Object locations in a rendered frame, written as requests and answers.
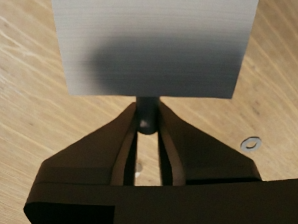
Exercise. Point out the grey stepped cylinder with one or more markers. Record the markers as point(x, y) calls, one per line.
point(147, 114)

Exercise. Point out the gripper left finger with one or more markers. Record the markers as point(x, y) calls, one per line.
point(100, 156)

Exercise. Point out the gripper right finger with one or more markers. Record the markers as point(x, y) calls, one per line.
point(196, 157)

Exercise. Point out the grey block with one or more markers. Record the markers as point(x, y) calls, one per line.
point(153, 48)

